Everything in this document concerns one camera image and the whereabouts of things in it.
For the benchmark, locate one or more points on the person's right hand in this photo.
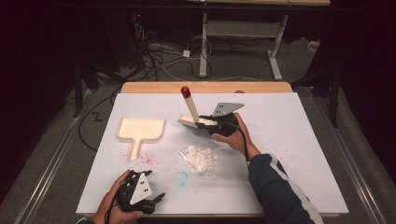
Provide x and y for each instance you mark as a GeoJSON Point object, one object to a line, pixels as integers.
{"type": "Point", "coordinates": [243, 141]}

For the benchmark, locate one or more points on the wooden table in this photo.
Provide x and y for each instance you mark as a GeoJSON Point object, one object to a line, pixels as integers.
{"type": "Point", "coordinates": [202, 87]}

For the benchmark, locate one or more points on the small white box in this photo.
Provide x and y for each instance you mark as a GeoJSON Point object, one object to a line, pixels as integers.
{"type": "Point", "coordinates": [313, 45]}

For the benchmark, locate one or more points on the metal floor rail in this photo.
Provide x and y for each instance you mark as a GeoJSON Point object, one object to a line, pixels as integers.
{"type": "Point", "coordinates": [46, 183]}
{"type": "Point", "coordinates": [364, 194]}

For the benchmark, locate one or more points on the white power adapter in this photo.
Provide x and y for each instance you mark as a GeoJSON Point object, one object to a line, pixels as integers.
{"type": "Point", "coordinates": [186, 53]}

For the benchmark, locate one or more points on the person's left hand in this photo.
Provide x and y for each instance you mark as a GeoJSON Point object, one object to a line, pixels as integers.
{"type": "Point", "coordinates": [109, 211]}

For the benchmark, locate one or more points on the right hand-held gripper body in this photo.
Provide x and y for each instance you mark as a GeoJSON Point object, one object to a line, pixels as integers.
{"type": "Point", "coordinates": [227, 124]}

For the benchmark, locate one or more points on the pile of white paper scraps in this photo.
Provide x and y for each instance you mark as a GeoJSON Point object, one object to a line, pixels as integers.
{"type": "Point", "coordinates": [199, 160]}

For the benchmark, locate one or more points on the black stand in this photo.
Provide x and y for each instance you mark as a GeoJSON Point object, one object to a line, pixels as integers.
{"type": "Point", "coordinates": [334, 102]}
{"type": "Point", "coordinates": [77, 99]}

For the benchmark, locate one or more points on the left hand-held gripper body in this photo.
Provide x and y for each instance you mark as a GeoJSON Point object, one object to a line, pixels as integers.
{"type": "Point", "coordinates": [140, 189]}

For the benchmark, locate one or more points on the cream dustpan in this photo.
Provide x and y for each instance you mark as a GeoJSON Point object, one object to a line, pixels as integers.
{"type": "Point", "coordinates": [140, 129]}

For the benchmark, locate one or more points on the white paper sheet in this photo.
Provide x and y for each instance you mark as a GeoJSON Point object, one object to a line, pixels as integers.
{"type": "Point", "coordinates": [280, 124]}

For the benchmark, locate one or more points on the white desk frame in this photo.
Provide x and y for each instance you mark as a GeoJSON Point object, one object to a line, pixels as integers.
{"type": "Point", "coordinates": [239, 28]}

